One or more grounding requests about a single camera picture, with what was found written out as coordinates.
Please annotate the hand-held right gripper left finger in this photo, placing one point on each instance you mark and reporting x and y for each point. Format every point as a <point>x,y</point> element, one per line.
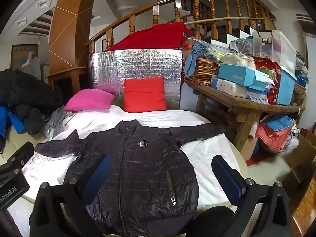
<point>102,170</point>

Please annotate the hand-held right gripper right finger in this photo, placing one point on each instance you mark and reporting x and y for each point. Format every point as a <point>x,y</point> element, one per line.
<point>226,177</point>

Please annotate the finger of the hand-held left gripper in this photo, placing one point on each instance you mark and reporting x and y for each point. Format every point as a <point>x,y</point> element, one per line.
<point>21,154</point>

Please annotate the dark quilted jacket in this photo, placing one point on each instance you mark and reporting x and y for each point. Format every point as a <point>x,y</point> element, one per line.
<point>148,172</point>

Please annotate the pile of dark clothes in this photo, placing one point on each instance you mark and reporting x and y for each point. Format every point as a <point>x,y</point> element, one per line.
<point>27,93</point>

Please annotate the cream sofa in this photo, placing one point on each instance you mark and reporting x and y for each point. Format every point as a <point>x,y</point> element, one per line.
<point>21,138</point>

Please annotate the white blanket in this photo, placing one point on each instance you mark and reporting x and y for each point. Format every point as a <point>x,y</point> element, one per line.
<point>212,150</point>

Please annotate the blue jacket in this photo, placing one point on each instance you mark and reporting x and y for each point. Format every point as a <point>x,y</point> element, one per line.
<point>5,121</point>

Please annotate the grey garment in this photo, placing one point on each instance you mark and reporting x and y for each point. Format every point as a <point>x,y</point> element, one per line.
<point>55,119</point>

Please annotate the pile of folded cloths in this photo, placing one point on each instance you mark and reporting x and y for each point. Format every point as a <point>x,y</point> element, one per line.
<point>274,133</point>

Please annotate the wooden bench table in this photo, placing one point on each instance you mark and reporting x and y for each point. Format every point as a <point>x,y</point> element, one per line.
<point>246,111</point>

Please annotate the pink pillow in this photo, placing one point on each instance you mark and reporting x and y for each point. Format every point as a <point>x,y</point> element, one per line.
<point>90,101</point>

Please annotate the large cardboard box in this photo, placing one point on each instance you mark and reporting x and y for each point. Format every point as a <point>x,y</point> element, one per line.
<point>303,153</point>

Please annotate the white cabinet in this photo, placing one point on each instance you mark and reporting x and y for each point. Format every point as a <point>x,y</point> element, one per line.
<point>33,69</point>

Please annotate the red pillow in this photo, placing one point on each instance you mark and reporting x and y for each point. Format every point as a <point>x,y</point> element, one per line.
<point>144,95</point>

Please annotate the wooden furniture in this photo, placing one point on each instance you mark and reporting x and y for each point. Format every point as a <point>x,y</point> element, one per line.
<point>305,212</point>

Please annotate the blue and white pack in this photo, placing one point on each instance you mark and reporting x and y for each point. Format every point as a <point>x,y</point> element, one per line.
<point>258,96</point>

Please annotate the white tissue pack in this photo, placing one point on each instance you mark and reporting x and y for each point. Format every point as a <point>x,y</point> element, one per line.
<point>229,87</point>

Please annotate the wooden door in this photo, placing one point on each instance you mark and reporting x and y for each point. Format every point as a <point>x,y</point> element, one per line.
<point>19,54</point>

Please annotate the blue cardboard box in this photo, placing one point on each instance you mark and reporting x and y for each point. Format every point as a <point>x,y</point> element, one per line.
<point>240,75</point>

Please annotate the blue storage bin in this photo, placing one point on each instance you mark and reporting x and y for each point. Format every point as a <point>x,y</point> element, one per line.
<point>286,88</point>

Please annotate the small wicker basket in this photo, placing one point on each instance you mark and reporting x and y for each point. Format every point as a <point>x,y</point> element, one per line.
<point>300,88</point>

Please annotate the red gift box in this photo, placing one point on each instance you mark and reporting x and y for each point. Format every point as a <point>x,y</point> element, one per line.
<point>267,69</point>

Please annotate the silver foil insulation panel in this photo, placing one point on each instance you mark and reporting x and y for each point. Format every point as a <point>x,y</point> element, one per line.
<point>148,63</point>

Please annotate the plastic bag of beige cloth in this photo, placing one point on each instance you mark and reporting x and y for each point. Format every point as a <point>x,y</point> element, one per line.
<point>237,58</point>

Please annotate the blue cloth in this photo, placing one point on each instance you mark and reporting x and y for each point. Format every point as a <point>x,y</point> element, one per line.
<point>195,59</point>

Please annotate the dark patterned plastic bag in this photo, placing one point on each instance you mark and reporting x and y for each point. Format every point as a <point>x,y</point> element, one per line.
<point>240,45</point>

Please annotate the wooden column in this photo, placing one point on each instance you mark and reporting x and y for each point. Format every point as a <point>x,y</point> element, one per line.
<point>71,29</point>

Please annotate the clear plastic storage bin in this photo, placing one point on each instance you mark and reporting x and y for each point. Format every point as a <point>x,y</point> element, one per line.
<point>276,47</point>

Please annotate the red cloth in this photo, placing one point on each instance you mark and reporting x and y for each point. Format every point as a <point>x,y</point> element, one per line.
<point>153,38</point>

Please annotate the wooden stair railing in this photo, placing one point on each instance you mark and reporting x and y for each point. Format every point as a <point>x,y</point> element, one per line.
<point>197,7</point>

